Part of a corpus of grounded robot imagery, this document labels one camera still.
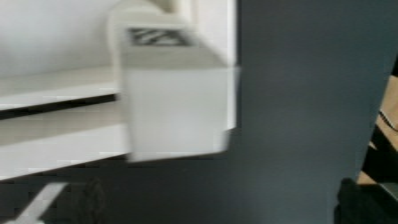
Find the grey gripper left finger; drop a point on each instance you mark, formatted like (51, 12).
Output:
(69, 203)

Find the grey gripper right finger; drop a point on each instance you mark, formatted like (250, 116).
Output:
(367, 205)

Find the white L-shaped fixture wall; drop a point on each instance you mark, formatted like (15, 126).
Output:
(63, 138)

